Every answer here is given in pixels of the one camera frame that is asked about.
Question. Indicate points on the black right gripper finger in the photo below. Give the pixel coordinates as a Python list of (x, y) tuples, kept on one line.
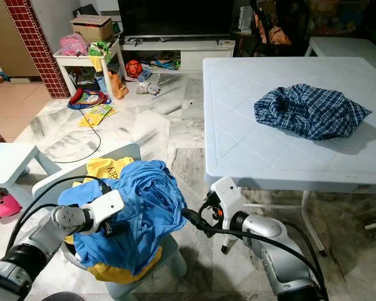
[(200, 226), (197, 216)]

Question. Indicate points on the light blue shirt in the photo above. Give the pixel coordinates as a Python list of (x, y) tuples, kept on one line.
[(150, 207)]

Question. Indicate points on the blue plaid shirt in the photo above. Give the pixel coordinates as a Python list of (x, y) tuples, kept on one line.
[(307, 113)]

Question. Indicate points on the yellow shirt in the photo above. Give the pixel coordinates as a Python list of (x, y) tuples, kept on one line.
[(106, 168)]

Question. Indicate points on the light blue plastic child chair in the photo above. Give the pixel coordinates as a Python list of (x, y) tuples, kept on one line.
[(56, 179)]

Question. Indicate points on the white plastic table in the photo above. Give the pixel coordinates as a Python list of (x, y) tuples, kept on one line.
[(263, 157), (344, 47)]

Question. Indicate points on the yellow green picture book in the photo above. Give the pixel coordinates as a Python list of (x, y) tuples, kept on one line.
[(97, 115)]

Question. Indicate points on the light blue plastic stool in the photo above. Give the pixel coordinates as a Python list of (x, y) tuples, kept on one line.
[(12, 163)]

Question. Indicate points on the red and blue bag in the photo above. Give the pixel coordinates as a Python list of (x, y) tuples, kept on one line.
[(89, 99)]

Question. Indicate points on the grey stuffed toy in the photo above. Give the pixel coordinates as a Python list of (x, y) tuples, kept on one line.
[(148, 88)]

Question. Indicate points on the orange plush toy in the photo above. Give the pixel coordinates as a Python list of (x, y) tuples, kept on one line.
[(118, 86)]

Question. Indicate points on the white television stand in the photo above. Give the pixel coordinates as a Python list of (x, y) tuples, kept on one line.
[(203, 58)]

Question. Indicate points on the red ball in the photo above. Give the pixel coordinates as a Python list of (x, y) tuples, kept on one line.
[(133, 69)]

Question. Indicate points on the small white shelf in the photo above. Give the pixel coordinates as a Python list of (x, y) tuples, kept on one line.
[(75, 61)]

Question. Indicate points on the pink bag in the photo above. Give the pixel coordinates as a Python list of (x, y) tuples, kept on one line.
[(73, 46)]

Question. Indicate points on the black television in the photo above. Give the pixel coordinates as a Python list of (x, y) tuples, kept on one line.
[(175, 19)]

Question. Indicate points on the cardboard box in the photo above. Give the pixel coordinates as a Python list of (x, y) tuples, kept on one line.
[(91, 30)]

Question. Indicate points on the black chair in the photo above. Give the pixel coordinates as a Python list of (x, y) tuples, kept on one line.
[(276, 19)]

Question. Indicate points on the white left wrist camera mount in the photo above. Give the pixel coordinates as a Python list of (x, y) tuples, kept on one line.
[(106, 207)]

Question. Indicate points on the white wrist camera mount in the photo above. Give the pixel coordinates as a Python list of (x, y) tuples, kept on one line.
[(106, 207), (225, 194)]

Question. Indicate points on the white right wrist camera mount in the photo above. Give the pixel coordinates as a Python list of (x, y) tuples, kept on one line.
[(225, 194)]

